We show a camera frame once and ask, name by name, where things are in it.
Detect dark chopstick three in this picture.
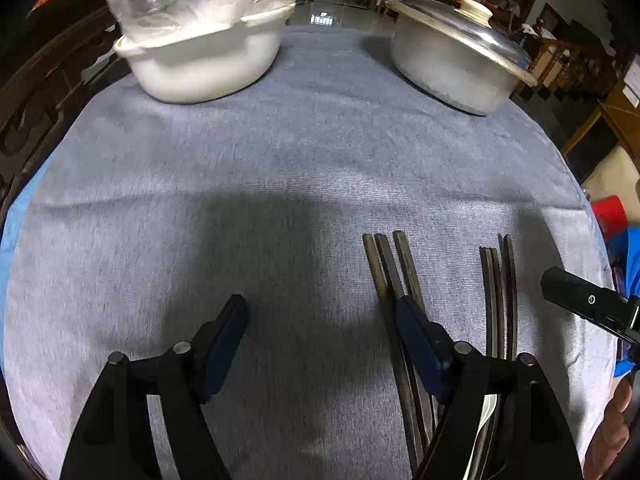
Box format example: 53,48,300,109
393,231,438,424

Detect dark chopstick two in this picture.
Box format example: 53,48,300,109
371,234,437,462

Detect person's right hand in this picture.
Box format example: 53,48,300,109
584,378,632,480

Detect red plastic stool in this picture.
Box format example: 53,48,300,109
591,195,628,240

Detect grey table cloth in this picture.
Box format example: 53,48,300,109
4,26,615,479

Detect aluminium pot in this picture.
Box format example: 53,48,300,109
390,14,518,116

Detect aluminium pot lid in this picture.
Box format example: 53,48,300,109
385,0,538,87

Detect white ceramic pot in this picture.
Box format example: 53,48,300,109
114,3,295,104

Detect carved dark wood sideboard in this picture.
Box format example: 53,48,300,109
1,0,130,217

